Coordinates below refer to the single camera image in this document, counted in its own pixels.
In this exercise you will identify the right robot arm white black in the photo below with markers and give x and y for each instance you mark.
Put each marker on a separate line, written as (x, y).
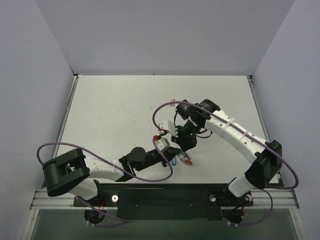
(263, 156)

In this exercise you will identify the key with blue tag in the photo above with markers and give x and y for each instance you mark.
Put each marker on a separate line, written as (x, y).
(174, 161)

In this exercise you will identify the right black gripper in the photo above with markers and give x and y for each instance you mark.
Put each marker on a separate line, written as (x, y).
(186, 145)

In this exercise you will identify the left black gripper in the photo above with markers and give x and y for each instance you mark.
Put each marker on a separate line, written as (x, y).
(172, 152)

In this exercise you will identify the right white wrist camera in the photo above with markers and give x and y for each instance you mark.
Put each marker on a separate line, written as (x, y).
(168, 127)

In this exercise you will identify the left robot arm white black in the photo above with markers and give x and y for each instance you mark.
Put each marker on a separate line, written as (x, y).
(75, 173)

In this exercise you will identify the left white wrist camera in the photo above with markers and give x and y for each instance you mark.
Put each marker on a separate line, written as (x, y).
(161, 143)

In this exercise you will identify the aluminium frame rail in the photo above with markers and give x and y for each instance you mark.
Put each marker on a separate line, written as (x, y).
(282, 199)

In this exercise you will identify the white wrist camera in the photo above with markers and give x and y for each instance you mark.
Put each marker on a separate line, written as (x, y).
(161, 143)
(168, 127)

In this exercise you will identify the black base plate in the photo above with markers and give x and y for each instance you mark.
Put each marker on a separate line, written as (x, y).
(169, 201)

